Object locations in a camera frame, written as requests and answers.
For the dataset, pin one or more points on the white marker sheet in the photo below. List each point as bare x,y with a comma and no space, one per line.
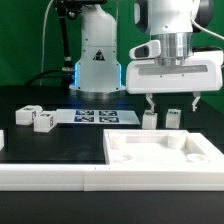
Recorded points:
90,116

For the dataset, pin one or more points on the white U-shaped fence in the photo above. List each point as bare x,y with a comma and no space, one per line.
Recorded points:
180,177

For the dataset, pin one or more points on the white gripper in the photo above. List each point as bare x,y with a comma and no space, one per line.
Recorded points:
200,72

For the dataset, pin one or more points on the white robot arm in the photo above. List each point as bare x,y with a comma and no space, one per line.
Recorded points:
164,64

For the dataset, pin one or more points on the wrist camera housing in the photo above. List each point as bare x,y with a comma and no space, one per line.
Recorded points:
149,50

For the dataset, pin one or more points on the white square table top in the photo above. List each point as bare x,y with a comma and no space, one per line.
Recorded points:
159,147

